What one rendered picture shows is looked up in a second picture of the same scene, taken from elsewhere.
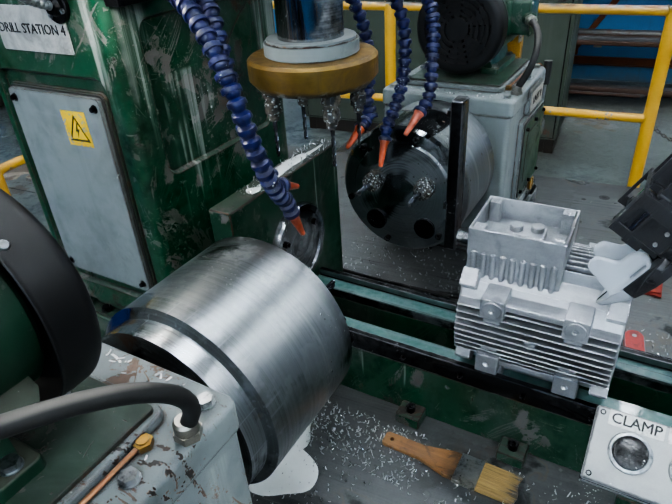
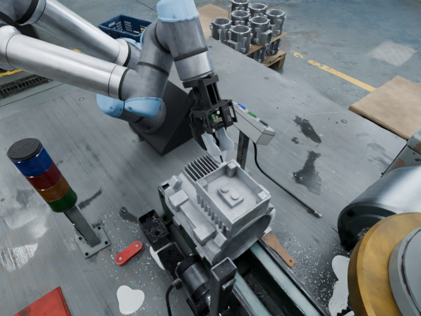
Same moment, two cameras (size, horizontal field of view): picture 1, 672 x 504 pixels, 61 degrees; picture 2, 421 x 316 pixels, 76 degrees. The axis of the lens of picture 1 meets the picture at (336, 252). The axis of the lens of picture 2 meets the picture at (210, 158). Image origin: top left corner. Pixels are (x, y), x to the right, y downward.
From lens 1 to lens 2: 0.97 m
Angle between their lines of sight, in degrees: 98
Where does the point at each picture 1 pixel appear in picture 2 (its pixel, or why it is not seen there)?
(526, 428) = not seen: hidden behind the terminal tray
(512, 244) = (250, 181)
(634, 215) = (228, 113)
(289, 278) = (396, 196)
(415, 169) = not seen: outside the picture
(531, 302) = not seen: hidden behind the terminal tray
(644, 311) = (84, 280)
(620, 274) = (225, 138)
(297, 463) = (343, 272)
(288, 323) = (390, 183)
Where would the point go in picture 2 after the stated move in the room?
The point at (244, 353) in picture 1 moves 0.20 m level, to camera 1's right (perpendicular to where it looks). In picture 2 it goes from (411, 169) to (318, 144)
